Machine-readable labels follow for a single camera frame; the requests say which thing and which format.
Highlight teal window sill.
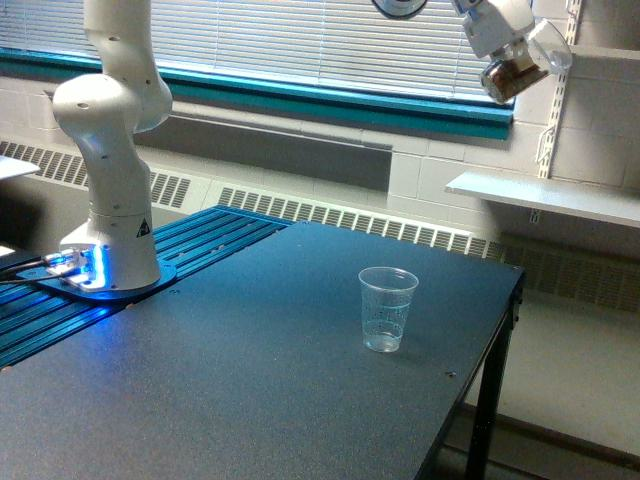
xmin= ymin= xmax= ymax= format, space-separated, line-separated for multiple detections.
xmin=0 ymin=46 xmax=515 ymax=141

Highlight clear cup with brown grains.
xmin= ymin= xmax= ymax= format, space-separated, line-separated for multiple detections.
xmin=480 ymin=19 xmax=573 ymax=105

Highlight white radiator vent cover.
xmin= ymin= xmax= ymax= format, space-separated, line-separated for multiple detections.
xmin=0 ymin=139 xmax=640 ymax=313

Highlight blue slotted aluminium rail bed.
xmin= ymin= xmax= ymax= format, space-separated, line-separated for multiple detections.
xmin=1 ymin=206 xmax=292 ymax=367

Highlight black cables at base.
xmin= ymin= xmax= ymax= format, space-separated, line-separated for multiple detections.
xmin=0 ymin=253 xmax=62 ymax=286

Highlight white board at left edge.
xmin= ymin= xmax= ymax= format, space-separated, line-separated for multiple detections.
xmin=0 ymin=156 xmax=40 ymax=180

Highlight white shelf bracket rail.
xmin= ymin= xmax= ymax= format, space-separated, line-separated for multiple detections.
xmin=535 ymin=0 xmax=582 ymax=179

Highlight white wall shelf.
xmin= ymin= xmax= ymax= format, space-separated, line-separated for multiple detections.
xmin=570 ymin=45 xmax=640 ymax=61
xmin=445 ymin=172 xmax=639 ymax=228

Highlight black table leg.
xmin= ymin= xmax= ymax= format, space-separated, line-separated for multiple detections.
xmin=465 ymin=280 xmax=523 ymax=479

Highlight white wall shelf upper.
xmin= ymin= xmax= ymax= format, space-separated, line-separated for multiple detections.
xmin=570 ymin=45 xmax=640 ymax=61

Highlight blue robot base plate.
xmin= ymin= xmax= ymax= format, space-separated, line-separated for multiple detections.
xmin=34 ymin=262 xmax=177 ymax=303

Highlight clear plastic cup on table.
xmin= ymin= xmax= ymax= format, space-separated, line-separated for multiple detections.
xmin=358 ymin=266 xmax=419 ymax=353

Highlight white wall shelf lower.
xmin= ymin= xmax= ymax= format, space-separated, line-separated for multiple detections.
xmin=445 ymin=172 xmax=639 ymax=228

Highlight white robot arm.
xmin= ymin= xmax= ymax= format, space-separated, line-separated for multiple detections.
xmin=48 ymin=1 xmax=535 ymax=294

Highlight white window blinds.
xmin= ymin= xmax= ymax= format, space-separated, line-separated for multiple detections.
xmin=1 ymin=1 xmax=495 ymax=107

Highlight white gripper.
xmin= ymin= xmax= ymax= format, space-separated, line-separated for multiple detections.
xmin=452 ymin=0 xmax=535 ymax=59

